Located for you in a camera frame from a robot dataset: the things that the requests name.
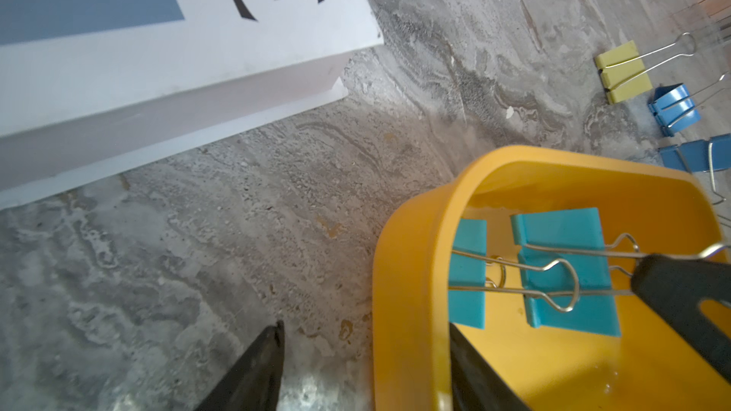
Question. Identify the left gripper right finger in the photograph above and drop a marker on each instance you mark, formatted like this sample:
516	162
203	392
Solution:
475	385

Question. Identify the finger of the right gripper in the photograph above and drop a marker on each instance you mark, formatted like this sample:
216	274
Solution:
675	289

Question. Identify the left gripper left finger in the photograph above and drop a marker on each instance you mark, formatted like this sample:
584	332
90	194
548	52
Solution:
254	381

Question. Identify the yellow plastic storage box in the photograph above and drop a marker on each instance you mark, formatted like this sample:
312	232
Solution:
648	367

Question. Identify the teal binder clip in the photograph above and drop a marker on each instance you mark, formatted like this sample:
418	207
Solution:
566	274
468	307

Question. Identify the blue binder clip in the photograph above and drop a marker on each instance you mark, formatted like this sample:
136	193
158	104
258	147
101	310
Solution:
710	156
675	108

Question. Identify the yellow binder clip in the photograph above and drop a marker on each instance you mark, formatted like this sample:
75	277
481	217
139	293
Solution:
624	71

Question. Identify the white LOEWE book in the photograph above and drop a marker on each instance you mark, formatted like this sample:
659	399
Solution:
92	88

